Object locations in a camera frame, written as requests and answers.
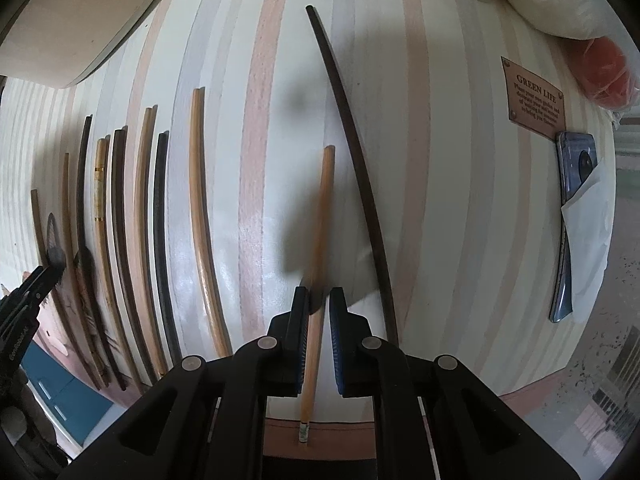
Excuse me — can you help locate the black chopstick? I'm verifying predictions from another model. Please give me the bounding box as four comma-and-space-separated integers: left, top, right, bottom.
153, 131, 182, 365

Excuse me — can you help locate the beige ribbed utensil holder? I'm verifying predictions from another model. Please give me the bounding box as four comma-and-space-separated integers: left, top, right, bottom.
1, 0, 156, 89

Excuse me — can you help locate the dark thin chopstick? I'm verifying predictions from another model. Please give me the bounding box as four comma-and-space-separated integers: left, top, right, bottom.
75, 115, 127, 391

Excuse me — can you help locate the light wooden chopstick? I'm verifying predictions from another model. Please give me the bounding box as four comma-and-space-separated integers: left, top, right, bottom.
298, 145, 335, 445

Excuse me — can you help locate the striped table mat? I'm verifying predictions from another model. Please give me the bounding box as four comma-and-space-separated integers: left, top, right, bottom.
1, 0, 615, 393

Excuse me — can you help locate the red item in bag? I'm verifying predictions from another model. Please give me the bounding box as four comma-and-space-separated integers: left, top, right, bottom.
574, 37, 636, 110

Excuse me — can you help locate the blue smartphone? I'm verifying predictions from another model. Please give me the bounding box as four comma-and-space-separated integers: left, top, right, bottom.
549, 131, 598, 323

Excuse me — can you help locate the white plastic bag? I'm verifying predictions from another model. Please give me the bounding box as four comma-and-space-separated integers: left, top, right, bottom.
506, 0, 615, 40

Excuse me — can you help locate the long dark brown chopstick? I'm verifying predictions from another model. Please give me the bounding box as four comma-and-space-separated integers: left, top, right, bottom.
305, 4, 399, 347

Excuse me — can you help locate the brown thin chopstick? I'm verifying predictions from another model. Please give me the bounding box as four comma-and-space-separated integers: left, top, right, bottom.
61, 152, 108, 390

